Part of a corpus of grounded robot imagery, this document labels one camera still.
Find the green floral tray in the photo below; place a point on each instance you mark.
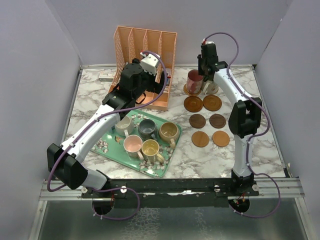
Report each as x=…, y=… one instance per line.
x=111, y=146

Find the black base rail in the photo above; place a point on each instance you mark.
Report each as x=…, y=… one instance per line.
x=172, y=193

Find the green mug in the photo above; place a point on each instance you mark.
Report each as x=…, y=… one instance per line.
x=210, y=88

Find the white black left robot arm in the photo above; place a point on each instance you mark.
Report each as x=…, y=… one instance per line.
x=65, y=159

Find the small white staples box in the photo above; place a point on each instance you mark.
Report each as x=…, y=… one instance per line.
x=106, y=76

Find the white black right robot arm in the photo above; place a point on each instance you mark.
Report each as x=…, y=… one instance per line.
x=245, y=117

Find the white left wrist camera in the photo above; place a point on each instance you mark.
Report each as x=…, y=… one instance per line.
x=150, y=64

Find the red white small box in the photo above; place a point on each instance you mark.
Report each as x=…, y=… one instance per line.
x=169, y=72

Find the tan brown mug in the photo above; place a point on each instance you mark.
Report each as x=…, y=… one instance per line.
x=169, y=133

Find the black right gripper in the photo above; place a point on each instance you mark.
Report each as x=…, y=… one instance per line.
x=200, y=72

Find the blue stamp box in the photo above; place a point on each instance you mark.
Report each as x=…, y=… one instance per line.
x=168, y=82

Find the maroon red mug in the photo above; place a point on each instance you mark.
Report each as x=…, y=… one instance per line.
x=194, y=82

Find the light orange wooden coaster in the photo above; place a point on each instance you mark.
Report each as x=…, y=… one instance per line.
x=200, y=139

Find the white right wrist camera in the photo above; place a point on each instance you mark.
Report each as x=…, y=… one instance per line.
x=207, y=42

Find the yellow mug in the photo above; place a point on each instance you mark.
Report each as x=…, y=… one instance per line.
x=150, y=150

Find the dark walnut coaster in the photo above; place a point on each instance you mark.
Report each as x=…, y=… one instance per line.
x=197, y=121
x=217, y=121

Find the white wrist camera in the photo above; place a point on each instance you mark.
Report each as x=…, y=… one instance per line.
x=207, y=42
x=150, y=64

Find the brown wooden ringed coaster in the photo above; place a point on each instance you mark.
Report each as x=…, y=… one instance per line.
x=212, y=102

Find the beige grey mug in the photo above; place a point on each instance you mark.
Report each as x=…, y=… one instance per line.
x=125, y=127

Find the dark grey blue mug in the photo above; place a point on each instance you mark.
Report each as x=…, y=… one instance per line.
x=147, y=130

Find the pink mug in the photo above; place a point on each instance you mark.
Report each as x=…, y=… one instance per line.
x=133, y=147

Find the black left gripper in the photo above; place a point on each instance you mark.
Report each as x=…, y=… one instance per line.
x=157, y=87

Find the woven rattan coaster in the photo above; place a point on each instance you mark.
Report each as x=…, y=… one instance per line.
x=188, y=93

